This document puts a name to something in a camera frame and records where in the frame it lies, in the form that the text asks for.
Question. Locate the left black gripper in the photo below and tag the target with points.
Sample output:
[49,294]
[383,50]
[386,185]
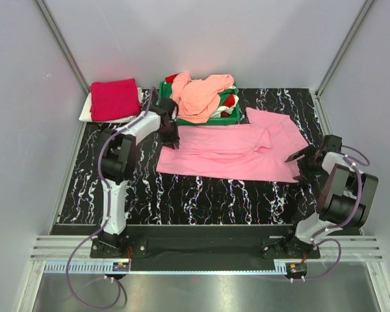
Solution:
[173,139]

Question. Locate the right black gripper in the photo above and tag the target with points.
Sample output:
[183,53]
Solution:
[303,171]

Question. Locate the pink t shirt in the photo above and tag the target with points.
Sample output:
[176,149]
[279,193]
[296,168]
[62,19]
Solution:
[255,151]

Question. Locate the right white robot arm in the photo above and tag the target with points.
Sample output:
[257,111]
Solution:
[346,197]

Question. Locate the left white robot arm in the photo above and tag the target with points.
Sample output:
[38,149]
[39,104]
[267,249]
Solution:
[117,158]

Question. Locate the peach t shirt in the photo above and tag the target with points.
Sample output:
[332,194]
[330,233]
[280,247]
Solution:
[198,99]

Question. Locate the green plastic bin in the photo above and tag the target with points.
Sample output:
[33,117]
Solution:
[165,90]

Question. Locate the folded magenta t shirt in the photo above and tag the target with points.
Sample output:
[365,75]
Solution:
[114,100]

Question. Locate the red white green t shirt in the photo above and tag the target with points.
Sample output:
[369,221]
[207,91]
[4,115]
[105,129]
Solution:
[227,106]

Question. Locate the folded white t shirt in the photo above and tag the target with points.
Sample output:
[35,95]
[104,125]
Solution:
[85,115]

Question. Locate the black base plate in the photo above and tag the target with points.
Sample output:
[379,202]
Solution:
[178,249]

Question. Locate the aluminium rail frame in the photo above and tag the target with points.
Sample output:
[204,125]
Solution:
[70,255]

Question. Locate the right corner post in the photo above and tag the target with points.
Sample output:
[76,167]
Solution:
[345,44]

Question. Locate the corner post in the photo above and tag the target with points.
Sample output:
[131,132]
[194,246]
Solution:
[56,33]
[345,44]

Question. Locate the left corner post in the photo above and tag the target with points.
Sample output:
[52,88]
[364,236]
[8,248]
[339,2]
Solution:
[56,33]

